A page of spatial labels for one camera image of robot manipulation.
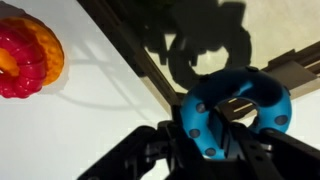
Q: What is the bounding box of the orange bumpy ring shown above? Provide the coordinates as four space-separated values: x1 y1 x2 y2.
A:
0 17 65 87

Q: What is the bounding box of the blue ring with dark dots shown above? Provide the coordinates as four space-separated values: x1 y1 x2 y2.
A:
179 66 293 161

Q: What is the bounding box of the red ridged ring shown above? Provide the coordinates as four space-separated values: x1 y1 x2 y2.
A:
0 21 48 100

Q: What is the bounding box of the wooden slatted crate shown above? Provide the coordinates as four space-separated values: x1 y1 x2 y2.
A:
78 0 320 109

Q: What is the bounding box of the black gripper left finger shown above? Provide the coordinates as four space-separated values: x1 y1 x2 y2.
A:
77 105 214 180

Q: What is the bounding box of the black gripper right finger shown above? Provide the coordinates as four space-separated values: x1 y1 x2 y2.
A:
209 110 320 180

